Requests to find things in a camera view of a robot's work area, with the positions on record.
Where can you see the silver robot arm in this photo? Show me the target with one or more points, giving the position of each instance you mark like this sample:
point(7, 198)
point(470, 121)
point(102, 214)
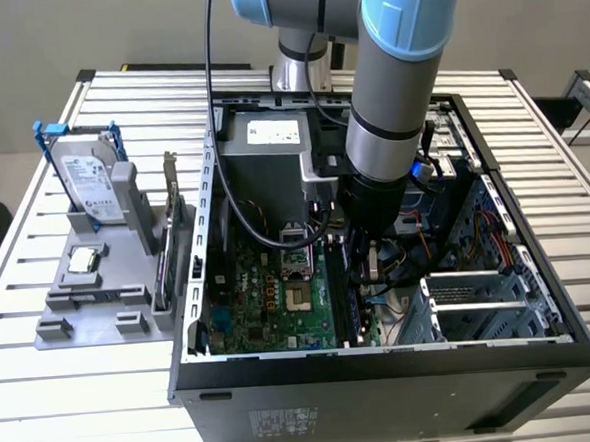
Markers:
point(393, 100)

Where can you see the black RAM slot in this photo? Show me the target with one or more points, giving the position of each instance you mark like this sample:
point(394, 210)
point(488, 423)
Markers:
point(335, 291)
point(341, 291)

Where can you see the silver drive cage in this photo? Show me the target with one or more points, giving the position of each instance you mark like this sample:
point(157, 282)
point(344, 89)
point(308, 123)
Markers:
point(444, 164)

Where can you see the thin locking lever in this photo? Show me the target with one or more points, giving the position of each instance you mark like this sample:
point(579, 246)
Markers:
point(311, 260)

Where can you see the grey power supply unit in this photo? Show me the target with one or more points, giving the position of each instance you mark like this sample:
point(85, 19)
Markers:
point(267, 182)

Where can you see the CPU socket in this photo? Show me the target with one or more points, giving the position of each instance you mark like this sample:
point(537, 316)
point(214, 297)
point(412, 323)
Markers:
point(299, 297)

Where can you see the green motherboard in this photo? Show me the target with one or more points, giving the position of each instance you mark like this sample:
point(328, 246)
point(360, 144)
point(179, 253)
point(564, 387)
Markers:
point(251, 316)

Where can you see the blue expansion slot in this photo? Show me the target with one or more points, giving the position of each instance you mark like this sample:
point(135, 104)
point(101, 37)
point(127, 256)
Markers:
point(222, 319)

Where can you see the black PC case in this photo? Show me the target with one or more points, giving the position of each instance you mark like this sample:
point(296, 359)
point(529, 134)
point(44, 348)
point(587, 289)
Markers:
point(337, 414)

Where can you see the graphics card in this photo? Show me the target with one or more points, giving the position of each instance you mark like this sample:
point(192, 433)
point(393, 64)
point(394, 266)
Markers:
point(165, 274)

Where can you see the grey parts rack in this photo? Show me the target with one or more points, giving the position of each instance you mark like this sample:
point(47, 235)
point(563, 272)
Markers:
point(116, 252)

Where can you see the hard disk in blue carrier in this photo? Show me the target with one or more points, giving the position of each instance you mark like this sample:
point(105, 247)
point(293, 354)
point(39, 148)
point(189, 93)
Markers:
point(87, 178)

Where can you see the silver CPU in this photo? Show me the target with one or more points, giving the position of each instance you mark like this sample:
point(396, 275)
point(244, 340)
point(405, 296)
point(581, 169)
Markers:
point(83, 259)

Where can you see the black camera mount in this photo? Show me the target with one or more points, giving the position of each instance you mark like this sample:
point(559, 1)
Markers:
point(331, 163)

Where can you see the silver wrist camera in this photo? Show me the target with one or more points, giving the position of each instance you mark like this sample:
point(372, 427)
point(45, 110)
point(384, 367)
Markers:
point(317, 177)

